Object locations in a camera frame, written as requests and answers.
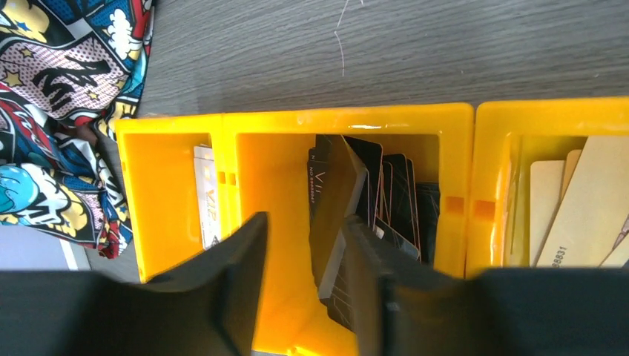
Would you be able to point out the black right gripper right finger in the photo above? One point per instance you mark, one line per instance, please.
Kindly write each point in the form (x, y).
(401, 307)

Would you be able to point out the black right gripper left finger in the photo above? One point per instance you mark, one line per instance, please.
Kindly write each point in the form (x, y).
(204, 306)

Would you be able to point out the black credit card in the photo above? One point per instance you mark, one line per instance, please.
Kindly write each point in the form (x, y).
(339, 216)

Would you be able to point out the stack of black cards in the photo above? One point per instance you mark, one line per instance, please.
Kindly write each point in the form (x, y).
(393, 204)

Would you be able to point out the stack of silver cards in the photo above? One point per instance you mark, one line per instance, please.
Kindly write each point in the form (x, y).
(207, 195)

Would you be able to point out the yellow bin with silver cards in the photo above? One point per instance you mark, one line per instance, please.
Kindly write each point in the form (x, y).
(157, 161)

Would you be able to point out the yellow bin with gold cards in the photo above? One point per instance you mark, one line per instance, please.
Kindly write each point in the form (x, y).
(505, 134)

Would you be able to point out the stack of gold cards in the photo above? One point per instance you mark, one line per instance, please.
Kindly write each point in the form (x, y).
(572, 206)

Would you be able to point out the comic print shorts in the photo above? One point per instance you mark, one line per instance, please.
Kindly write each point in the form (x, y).
(70, 70)

